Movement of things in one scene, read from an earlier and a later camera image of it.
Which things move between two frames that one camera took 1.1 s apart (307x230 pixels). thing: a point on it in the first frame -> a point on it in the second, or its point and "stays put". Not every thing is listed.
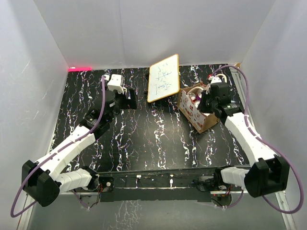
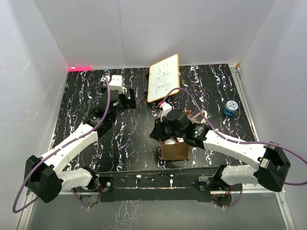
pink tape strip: [84, 69] stays put
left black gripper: [128, 103] stays put
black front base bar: [183, 185] stays put
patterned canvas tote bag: [188, 103] -> [179, 151]
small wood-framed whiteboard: [163, 78] stays put
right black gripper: [201, 107] -> [157, 133]
